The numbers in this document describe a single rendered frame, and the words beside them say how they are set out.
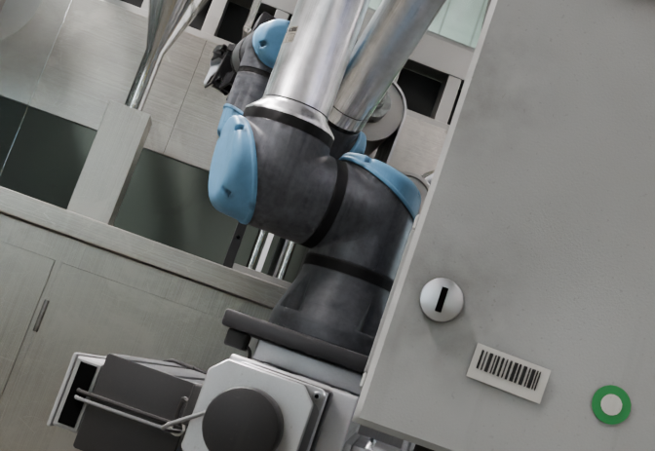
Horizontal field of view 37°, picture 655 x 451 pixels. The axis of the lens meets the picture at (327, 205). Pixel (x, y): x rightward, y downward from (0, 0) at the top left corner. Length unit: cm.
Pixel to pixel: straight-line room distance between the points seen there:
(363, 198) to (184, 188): 119
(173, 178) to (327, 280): 120
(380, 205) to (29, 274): 74
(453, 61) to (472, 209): 184
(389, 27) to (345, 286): 40
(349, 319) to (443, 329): 52
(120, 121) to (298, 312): 100
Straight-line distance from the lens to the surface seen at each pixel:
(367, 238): 117
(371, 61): 139
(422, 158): 239
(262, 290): 167
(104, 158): 206
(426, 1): 136
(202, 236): 230
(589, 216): 65
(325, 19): 119
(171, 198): 231
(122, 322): 170
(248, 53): 146
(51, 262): 171
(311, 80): 117
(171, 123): 234
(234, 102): 144
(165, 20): 213
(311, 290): 116
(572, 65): 67
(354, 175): 118
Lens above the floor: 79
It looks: 9 degrees up
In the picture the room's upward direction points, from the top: 19 degrees clockwise
